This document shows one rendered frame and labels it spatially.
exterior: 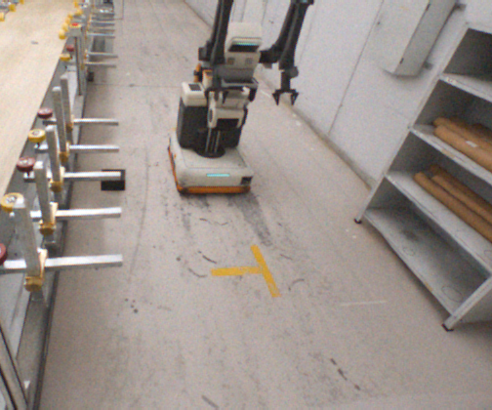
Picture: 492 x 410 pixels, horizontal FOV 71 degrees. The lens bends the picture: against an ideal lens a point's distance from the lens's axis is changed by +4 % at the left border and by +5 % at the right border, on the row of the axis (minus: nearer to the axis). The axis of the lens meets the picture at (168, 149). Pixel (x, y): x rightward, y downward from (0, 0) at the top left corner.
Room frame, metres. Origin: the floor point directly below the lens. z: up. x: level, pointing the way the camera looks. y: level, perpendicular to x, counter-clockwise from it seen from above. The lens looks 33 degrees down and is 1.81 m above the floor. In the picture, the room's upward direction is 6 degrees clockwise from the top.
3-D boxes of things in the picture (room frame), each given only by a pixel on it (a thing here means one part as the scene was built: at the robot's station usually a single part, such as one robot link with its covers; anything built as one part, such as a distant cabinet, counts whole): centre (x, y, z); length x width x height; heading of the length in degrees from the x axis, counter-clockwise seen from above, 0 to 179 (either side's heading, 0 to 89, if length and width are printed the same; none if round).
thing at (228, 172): (2.42, -0.36, 0.16); 0.67 x 0.64 x 0.25; 11
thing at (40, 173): (0.91, 0.45, 0.87); 0.04 x 0.04 x 0.48; 11
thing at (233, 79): (2.14, -0.41, 0.99); 0.28 x 0.16 x 0.22; 101
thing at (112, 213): (0.96, 0.39, 0.81); 0.43 x 0.03 x 0.04; 101
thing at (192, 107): (2.51, -0.34, 0.59); 0.55 x 0.34 x 0.83; 101
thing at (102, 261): (0.72, 0.34, 0.82); 0.43 x 0.03 x 0.04; 101
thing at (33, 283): (0.69, 0.40, 0.82); 0.14 x 0.06 x 0.05; 11
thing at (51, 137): (1.16, 0.50, 0.87); 0.04 x 0.04 x 0.48; 11
